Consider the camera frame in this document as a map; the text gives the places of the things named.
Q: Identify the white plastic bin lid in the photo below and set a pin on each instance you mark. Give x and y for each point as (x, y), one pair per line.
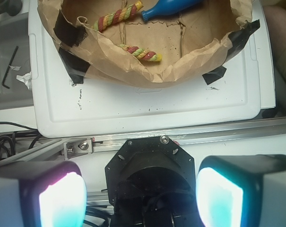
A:
(63, 109)

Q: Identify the upper twisted rope toy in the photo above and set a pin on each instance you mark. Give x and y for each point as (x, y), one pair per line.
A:
(117, 16)

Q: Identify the lower twisted rope toy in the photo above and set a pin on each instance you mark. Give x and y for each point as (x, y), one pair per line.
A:
(142, 54)

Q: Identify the aluminium extrusion rail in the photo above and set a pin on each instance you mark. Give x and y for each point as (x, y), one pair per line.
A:
(264, 136)

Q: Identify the crumpled white paper scrap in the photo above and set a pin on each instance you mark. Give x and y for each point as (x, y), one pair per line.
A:
(26, 79)

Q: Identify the blue plastic bottle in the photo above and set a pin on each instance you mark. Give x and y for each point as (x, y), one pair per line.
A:
(167, 8)

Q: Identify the brown paper bag liner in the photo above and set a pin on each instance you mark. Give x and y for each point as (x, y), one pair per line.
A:
(192, 43)

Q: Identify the black hex key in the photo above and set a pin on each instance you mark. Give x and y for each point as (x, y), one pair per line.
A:
(3, 83)

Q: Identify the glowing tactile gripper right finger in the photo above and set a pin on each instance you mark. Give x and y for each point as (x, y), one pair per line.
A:
(242, 191)

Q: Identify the twisted rope toy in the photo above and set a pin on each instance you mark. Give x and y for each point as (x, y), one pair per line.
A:
(117, 16)
(142, 54)

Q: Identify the metal corner bracket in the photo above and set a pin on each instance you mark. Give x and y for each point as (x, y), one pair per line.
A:
(77, 147)

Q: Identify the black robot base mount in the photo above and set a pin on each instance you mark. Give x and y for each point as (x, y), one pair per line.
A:
(151, 183)

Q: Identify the grey plastic tray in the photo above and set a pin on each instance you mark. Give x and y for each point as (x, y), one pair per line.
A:
(14, 32)

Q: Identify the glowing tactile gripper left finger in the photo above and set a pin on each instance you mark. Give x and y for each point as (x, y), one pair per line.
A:
(42, 194)

